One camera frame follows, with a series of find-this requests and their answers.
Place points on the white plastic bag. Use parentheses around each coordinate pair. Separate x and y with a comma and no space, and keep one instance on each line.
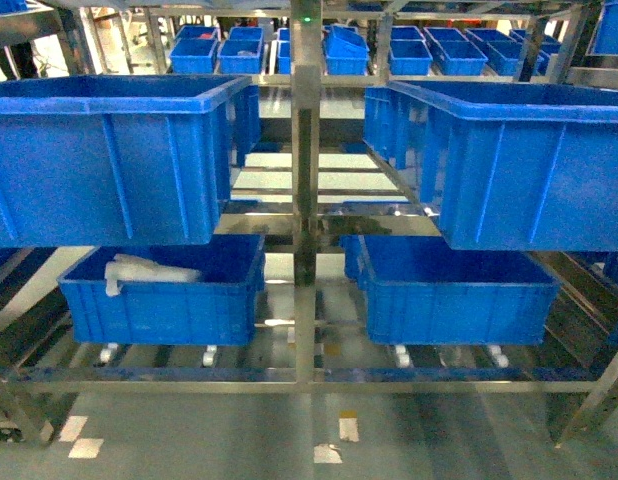
(126,268)

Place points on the large blue bin upper left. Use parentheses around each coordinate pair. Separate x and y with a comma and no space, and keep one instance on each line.
(111,160)

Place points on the steel rack vertical post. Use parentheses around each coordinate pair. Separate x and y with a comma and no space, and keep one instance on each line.
(306,76)

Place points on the large blue bin upper right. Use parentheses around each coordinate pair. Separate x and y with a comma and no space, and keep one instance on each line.
(504,166)

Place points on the blue bin lower left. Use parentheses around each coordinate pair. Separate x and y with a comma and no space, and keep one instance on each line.
(217,308)

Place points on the large blue bin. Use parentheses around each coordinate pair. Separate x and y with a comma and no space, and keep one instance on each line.
(504,166)
(111,160)

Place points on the blue bin lower right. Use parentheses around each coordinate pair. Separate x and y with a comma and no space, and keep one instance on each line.
(419,291)

